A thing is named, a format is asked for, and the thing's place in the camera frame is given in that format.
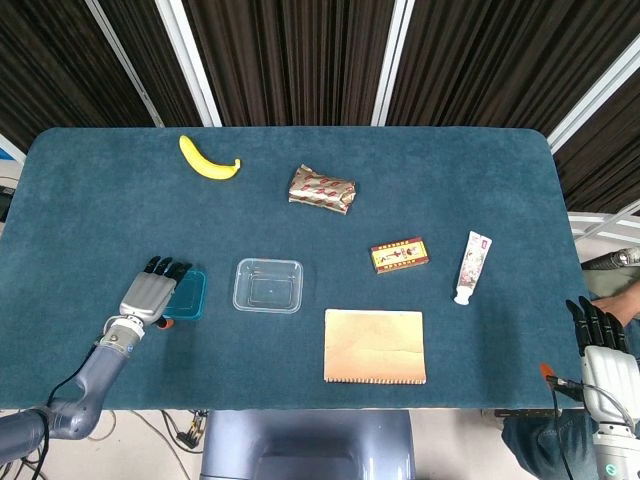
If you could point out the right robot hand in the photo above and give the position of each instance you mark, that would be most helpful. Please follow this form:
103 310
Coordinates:
612 375

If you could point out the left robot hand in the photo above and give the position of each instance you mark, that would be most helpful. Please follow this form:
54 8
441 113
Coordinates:
147 297

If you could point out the blue translucent plastic lid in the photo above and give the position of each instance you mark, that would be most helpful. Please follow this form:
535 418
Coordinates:
192 300

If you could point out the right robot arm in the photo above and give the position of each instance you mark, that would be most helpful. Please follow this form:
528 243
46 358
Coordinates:
617 455

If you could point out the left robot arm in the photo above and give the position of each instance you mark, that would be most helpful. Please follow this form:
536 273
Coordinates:
100 370

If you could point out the person bare forearm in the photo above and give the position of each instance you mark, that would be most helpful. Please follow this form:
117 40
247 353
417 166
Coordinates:
620 306

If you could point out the clear plastic container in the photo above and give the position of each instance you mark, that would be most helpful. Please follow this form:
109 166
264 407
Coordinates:
267 287

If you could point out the yellow and red small box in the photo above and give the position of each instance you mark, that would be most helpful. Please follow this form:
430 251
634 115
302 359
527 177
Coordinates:
400 256

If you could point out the teal tablecloth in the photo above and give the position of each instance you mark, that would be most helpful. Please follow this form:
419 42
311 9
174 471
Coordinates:
150 210

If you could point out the person in blue jeans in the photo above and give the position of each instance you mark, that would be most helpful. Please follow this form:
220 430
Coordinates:
540 440

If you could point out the grey metal rod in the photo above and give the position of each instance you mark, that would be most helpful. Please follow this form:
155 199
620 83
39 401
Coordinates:
612 260

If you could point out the yellow banana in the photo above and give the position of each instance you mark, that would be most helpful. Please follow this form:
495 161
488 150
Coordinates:
205 167

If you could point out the black power strip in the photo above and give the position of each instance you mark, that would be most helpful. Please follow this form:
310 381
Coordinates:
189 439

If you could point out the white toothpaste tube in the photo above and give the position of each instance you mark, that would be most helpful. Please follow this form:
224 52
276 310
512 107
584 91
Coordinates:
472 265

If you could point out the gold foil snack packet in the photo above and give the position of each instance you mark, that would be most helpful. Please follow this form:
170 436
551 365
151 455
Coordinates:
320 190

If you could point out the white and blue board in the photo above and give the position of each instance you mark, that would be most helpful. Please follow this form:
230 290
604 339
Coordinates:
7 150

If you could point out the blue-grey robot torso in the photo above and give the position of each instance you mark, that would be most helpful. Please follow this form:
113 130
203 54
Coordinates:
310 445

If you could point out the tan spiral notebook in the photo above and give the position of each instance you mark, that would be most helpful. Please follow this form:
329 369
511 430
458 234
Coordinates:
375 345

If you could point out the dark brown pleated curtain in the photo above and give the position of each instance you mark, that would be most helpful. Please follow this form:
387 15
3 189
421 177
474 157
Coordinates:
300 60

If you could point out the white metal frame rails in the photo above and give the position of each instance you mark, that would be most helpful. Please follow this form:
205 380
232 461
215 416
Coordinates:
585 218

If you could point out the thin grey frame post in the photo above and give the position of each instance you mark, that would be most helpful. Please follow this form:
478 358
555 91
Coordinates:
123 60

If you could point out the wide white frame post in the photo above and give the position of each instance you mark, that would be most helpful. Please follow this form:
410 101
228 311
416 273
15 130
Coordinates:
190 60

